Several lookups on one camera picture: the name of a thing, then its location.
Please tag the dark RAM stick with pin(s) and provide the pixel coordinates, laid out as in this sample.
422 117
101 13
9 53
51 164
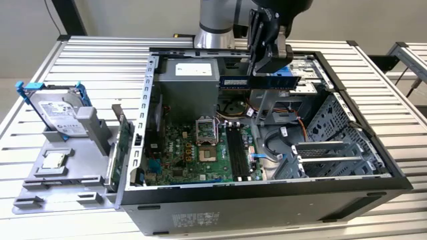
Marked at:
234 82
63 182

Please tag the metal slat side table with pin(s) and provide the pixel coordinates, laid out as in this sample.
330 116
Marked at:
412 55

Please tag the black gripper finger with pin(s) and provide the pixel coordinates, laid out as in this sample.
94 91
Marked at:
270 65
255 32

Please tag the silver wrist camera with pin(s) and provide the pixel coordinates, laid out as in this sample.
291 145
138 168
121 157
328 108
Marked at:
286 45

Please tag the green motherboard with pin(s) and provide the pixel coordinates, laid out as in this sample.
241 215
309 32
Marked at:
181 162

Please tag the grey parts rack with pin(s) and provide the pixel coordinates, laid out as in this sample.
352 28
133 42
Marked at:
83 160

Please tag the CPU socket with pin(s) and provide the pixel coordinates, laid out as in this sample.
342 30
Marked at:
209 153

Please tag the blue expansion slot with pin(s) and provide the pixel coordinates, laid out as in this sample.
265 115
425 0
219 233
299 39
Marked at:
197 181

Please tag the black upright post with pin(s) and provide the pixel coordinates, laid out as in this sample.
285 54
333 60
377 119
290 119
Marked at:
71 17

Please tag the silver CPU chip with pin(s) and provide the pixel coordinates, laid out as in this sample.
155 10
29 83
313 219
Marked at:
54 160

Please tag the black table connector block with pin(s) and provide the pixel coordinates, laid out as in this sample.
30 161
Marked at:
384 62

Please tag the hard disk in blue carrier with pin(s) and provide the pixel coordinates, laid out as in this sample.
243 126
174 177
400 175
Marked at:
57 112

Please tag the grey metal disk bay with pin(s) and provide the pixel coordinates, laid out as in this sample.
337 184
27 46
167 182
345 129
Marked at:
267 105

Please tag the grey power supply unit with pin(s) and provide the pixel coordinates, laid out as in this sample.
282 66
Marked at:
187 100

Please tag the green graphics card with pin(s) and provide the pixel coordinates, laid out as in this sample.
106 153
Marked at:
122 150

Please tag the black RAM slot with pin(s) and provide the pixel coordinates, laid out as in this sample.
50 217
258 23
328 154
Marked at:
234 152
243 152

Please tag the round chassis speaker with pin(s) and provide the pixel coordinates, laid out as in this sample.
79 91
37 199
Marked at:
237 107

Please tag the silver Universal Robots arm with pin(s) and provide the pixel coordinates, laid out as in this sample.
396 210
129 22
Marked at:
214 25

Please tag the open black PC case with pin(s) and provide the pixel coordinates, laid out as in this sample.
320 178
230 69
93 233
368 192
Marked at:
234 212

